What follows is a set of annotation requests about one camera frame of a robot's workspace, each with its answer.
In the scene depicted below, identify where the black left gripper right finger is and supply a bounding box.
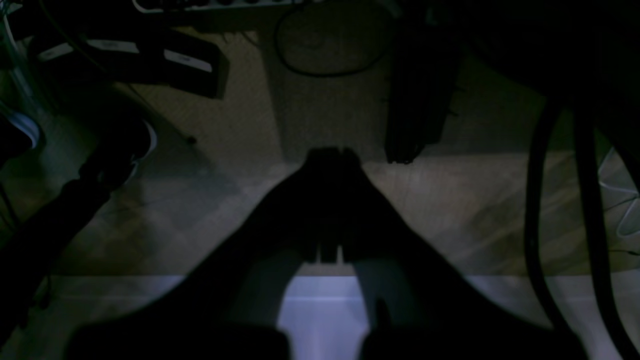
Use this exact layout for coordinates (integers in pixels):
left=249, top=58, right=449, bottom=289
left=340, top=148, right=591, bottom=360

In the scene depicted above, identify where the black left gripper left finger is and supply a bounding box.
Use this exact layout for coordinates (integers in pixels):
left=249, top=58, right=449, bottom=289
left=65, top=148, right=345, bottom=360

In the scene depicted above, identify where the black cable loop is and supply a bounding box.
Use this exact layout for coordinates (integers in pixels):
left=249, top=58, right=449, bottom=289
left=272, top=2, right=391, bottom=78

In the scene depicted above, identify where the black equipment box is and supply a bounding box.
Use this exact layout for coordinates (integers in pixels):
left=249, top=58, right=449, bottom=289
left=27, top=28, right=229, bottom=100

